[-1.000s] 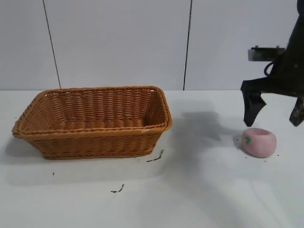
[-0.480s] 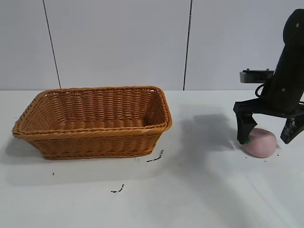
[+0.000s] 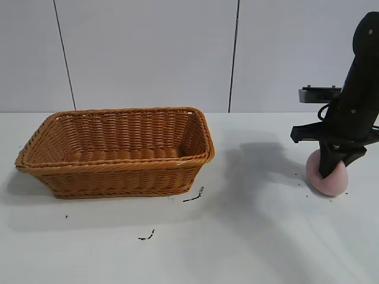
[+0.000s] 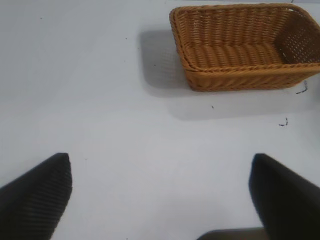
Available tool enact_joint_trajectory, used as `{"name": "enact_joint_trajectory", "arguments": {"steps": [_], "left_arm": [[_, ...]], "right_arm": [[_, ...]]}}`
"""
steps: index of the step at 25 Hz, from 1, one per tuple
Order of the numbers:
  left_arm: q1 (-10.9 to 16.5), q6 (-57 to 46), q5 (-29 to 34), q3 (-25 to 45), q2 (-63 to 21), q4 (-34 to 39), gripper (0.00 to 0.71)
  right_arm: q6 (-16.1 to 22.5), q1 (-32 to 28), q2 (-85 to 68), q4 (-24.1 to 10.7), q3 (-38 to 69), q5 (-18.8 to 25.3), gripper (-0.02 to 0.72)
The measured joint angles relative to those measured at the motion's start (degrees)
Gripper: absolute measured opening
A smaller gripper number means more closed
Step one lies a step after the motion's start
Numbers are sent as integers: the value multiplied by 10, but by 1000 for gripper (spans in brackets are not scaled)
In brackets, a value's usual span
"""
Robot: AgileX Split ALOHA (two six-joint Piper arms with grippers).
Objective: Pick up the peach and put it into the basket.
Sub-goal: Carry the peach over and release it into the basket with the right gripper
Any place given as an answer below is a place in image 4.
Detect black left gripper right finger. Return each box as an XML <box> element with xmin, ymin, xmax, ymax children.
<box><xmin>248</xmin><ymin>153</ymin><xmax>320</xmax><ymax>240</ymax></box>

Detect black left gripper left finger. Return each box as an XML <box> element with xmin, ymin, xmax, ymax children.
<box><xmin>0</xmin><ymin>152</ymin><xmax>74</xmax><ymax>240</ymax></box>

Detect brown woven wicker basket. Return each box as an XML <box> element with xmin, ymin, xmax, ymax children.
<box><xmin>169</xmin><ymin>3</ymin><xmax>320</xmax><ymax>92</ymax></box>

